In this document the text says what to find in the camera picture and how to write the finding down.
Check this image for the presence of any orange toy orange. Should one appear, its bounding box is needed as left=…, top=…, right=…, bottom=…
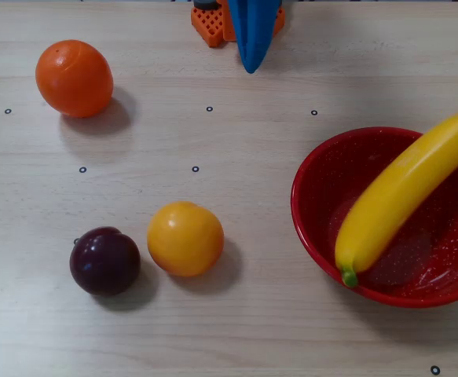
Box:
left=35, top=38, right=115, bottom=119

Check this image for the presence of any dark purple toy plum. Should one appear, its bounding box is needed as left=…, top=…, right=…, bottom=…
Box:
left=68, top=226, right=141, bottom=298

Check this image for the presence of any orange robot base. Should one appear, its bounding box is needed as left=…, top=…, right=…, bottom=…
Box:
left=191, top=0, right=287, bottom=49

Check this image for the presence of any yellow toy banana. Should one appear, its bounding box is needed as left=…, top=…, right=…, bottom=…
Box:
left=334, top=104, right=458, bottom=288

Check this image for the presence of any red speckled bowl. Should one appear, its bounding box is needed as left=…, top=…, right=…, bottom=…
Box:
left=290, top=126, right=458, bottom=309

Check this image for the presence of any yellow orange toy peach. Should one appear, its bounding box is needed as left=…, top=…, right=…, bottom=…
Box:
left=146, top=201, right=225, bottom=278

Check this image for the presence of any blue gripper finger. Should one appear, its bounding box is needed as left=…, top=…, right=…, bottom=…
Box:
left=227, top=0, right=251, bottom=75
left=238, top=0, right=284, bottom=74

